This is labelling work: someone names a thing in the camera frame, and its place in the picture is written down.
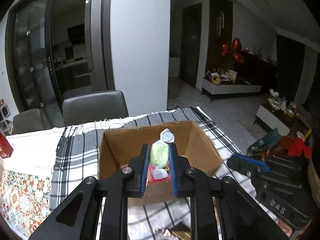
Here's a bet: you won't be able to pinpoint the red snack packet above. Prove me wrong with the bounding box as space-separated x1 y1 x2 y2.
146 164 170 186

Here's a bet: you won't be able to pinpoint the pale green candy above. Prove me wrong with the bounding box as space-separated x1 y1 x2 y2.
150 128 175 168

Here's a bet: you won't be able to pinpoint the right hand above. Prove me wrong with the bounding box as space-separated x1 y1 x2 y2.
278 219 292 237

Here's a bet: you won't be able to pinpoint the clear wrapped candy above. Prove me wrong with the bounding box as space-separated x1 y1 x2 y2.
151 168 169 180

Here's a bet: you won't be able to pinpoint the red bag on floor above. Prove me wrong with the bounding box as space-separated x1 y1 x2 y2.
274 137 312 159

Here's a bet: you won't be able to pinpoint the brown cardboard box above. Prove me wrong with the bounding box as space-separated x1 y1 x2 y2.
98 121 222 206

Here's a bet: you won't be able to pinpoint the white coffee table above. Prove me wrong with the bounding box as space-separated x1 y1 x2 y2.
255 102 302 136

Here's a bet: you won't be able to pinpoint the black white plaid cloth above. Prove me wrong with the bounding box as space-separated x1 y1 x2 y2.
49 106 281 240

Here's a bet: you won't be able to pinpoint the near grey dining chair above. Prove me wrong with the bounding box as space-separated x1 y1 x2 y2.
62 90 129 126

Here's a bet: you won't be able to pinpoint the grey dining chair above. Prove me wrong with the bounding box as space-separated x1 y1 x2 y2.
13 108 45 134
62 90 129 126

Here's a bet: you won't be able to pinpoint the red heart balloons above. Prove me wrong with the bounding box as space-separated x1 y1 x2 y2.
221 38 244 63

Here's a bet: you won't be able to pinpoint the patterned floral table mat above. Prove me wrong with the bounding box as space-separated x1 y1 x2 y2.
1 169 52 239

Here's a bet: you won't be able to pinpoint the far grey dining chair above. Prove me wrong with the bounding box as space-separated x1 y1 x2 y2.
13 108 45 134

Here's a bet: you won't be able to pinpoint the red gift bag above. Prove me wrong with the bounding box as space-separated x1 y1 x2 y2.
0 133 13 159

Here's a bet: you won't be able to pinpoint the black glass sliding door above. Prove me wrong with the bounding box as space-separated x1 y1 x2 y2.
5 0 115 128

